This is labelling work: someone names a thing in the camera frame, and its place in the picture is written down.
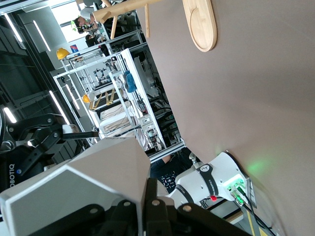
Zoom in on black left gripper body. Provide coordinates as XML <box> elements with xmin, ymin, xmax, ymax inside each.
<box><xmin>0</xmin><ymin>108</ymin><xmax>34</xmax><ymax>195</ymax></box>

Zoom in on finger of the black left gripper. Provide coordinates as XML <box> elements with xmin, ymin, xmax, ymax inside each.
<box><xmin>14</xmin><ymin>137</ymin><xmax>65</xmax><ymax>177</ymax></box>
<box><xmin>6</xmin><ymin>114</ymin><xmax>99</xmax><ymax>148</ymax></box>

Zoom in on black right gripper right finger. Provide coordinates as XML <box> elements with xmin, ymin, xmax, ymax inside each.
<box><xmin>144</xmin><ymin>177</ymin><xmax>250</xmax><ymax>236</ymax></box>

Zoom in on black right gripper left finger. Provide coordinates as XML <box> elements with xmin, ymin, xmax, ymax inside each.
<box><xmin>79</xmin><ymin>199</ymin><xmax>141</xmax><ymax>236</ymax></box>

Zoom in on wooden cup rack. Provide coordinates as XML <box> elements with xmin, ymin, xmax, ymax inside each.
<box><xmin>93</xmin><ymin>0</ymin><xmax>218</xmax><ymax>53</ymax></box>

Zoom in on white ceiling light strip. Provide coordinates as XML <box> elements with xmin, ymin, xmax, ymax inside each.
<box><xmin>32</xmin><ymin>20</ymin><xmax>52</xmax><ymax>52</ymax></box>
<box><xmin>3</xmin><ymin>12</ymin><xmax>23</xmax><ymax>43</ymax></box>
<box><xmin>48</xmin><ymin>90</ymin><xmax>70</xmax><ymax>125</ymax></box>

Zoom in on person in dark printed shirt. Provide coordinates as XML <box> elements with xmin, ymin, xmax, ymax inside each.
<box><xmin>149</xmin><ymin>147</ymin><xmax>191</xmax><ymax>196</ymax></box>

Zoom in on yellow black striped bars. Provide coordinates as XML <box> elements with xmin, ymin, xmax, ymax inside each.
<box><xmin>89</xmin><ymin>89</ymin><xmax>117</xmax><ymax>112</ymax></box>

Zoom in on large yellow hard hat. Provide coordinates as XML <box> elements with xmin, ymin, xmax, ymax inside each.
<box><xmin>56</xmin><ymin>47</ymin><xmax>72</xmax><ymax>60</ymax></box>

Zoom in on blue cloth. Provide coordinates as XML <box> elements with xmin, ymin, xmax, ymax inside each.
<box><xmin>123</xmin><ymin>70</ymin><xmax>137</xmax><ymax>94</ymax></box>

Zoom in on person in white shirt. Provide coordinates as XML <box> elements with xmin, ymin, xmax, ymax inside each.
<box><xmin>73</xmin><ymin>6</ymin><xmax>99</xmax><ymax>34</ymax></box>

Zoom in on black left arm base cable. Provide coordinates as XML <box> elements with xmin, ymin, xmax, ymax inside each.
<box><xmin>233</xmin><ymin>185</ymin><xmax>275</xmax><ymax>233</ymax></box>

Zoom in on white aluminium frame rack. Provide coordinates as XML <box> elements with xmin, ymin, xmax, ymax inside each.
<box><xmin>53</xmin><ymin>48</ymin><xmax>186</xmax><ymax>163</ymax></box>

